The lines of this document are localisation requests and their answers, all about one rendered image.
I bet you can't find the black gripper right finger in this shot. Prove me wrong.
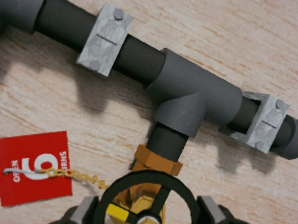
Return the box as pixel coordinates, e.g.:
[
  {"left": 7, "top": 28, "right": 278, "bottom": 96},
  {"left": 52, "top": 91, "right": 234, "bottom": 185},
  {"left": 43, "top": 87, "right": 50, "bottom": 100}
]
[{"left": 196, "top": 196, "right": 250, "bottom": 224}]

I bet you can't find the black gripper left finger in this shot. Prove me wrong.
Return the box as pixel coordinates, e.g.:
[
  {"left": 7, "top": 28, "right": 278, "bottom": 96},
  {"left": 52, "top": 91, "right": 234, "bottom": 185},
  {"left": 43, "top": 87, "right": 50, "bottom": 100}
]
[{"left": 48, "top": 196, "right": 99, "bottom": 224}]

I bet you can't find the brass valve manifold with black handwheels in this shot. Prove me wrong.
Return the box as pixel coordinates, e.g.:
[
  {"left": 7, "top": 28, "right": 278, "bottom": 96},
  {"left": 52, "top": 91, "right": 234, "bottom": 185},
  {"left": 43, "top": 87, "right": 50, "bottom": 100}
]
[{"left": 0, "top": 0, "right": 298, "bottom": 224}]

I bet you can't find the red tag with gold chain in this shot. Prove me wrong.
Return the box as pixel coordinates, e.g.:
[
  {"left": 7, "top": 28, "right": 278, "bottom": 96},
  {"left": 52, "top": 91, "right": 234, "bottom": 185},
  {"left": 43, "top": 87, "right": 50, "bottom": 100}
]
[{"left": 0, "top": 130, "right": 110, "bottom": 207}]

